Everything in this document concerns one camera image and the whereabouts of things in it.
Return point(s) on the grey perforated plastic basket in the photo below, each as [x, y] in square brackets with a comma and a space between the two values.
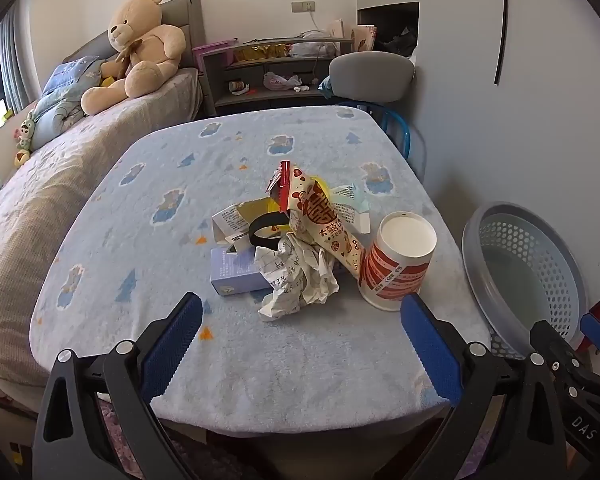
[520, 280]

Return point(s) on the grey curtain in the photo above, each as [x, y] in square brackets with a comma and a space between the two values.
[12, 60]

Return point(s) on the bed with checked sheet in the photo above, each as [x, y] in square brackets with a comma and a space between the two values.
[40, 200]

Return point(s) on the teal cloth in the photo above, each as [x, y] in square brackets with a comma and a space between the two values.
[326, 88]

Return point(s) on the purple cardboard box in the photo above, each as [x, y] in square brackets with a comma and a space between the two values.
[235, 270]

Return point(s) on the small yellow red toy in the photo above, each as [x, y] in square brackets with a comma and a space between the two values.
[21, 158]

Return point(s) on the wall socket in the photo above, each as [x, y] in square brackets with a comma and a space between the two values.
[303, 7]

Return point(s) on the white wardrobe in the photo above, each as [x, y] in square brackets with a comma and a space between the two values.
[455, 85]

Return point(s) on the white medicine carton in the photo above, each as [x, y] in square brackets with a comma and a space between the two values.
[230, 220]

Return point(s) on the grey padded chair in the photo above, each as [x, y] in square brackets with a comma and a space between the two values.
[370, 75]

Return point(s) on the white plastic bag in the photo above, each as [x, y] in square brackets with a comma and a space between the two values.
[310, 47]

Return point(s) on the small green plush toy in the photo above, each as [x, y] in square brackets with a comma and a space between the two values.
[26, 132]

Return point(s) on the small printed cup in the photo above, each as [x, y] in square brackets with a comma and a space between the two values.
[238, 86]

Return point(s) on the grey shelf unit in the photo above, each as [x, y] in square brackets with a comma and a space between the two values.
[280, 92]

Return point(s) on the light blue folded quilt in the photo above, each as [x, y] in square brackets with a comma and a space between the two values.
[55, 117]

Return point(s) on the blue printed pillow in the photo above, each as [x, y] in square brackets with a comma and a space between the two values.
[72, 75]

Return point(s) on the dark clothes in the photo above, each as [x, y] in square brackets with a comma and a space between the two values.
[400, 42]

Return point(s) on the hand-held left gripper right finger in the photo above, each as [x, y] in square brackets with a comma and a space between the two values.
[430, 350]

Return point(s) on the purple fluffy rug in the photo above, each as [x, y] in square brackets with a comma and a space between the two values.
[120, 435]

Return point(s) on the gold foil packets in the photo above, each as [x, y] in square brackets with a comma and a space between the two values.
[260, 52]

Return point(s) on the white and pink box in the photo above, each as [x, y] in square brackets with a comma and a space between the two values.
[335, 28]

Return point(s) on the pink storage box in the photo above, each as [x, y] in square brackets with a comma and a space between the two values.
[205, 57]

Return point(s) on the yellow plastic package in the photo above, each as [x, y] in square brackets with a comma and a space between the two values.
[347, 200]

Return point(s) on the blue metal chair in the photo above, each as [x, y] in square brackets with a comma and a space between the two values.
[405, 132]

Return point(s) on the red and white paper cup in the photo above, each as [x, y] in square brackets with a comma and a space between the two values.
[395, 270]

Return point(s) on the grey bed headboard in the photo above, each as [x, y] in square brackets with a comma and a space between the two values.
[182, 10]

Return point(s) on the red and white snack wrapper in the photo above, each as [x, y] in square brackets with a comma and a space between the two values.
[325, 225]

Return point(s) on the pink plastic bag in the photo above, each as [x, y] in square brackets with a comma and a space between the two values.
[277, 81]

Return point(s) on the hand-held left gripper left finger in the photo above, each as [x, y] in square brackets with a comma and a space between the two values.
[172, 345]

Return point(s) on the pink gift box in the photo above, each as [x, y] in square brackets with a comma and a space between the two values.
[366, 37]

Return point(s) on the large beige teddy bear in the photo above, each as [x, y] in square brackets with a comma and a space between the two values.
[150, 45]

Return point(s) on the white paper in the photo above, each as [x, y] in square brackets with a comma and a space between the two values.
[295, 280]

